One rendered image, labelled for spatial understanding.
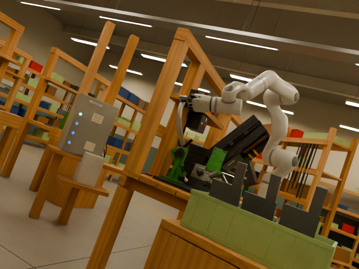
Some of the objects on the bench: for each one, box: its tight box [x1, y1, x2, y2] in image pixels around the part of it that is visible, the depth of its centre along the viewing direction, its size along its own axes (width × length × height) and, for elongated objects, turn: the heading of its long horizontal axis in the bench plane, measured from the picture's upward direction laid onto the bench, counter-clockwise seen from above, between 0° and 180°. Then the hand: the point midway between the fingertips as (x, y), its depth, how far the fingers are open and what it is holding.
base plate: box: [153, 176, 197, 194], centre depth 285 cm, size 42×110×2 cm, turn 55°
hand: (184, 102), depth 185 cm, fingers closed on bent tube, 3 cm apart
